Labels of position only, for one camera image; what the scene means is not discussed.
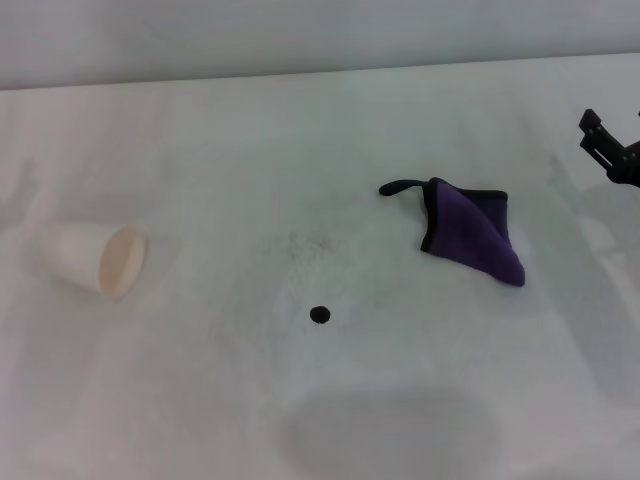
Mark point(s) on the black water stain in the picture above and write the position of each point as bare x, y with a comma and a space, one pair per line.
320, 314

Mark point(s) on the purple rag with black trim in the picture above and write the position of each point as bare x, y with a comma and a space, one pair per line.
467, 235

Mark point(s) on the white paper cup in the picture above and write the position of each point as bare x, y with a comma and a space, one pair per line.
82, 257

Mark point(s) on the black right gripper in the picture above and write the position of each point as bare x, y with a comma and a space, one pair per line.
628, 167

